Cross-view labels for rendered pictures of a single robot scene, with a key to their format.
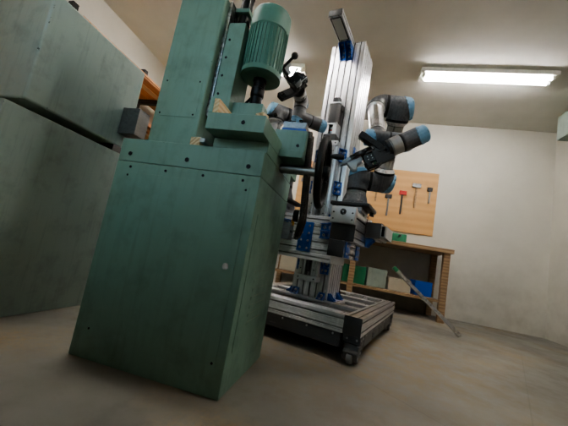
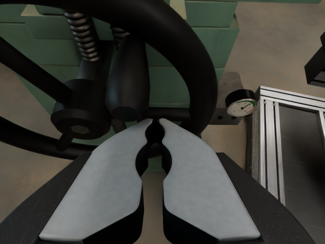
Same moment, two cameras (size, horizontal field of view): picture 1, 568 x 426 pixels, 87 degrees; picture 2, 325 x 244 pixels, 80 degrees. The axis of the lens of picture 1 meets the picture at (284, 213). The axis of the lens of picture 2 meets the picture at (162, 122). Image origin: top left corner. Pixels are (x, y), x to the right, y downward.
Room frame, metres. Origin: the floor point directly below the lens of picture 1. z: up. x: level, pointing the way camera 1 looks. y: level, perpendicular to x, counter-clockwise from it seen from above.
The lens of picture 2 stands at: (1.19, -0.27, 0.99)
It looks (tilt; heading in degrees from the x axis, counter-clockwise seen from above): 59 degrees down; 73
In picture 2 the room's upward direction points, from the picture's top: 3 degrees clockwise
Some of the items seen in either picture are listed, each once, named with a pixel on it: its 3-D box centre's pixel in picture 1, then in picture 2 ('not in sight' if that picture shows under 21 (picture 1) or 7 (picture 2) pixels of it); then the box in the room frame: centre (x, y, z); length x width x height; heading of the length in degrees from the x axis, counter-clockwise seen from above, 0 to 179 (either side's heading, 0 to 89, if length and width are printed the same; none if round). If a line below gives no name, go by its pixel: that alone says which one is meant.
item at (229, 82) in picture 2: (279, 230); (224, 99); (1.45, 0.01, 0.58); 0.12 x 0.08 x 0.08; 76
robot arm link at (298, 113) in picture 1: (301, 117); not in sight; (1.62, 0.00, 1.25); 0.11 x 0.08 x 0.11; 115
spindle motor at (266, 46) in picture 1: (266, 48); not in sight; (1.22, 0.21, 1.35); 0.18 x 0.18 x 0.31
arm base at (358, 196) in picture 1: (355, 198); not in sight; (1.73, -0.40, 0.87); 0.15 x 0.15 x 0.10
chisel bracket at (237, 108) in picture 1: (248, 116); not in sight; (1.23, 0.22, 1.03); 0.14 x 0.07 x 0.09; 76
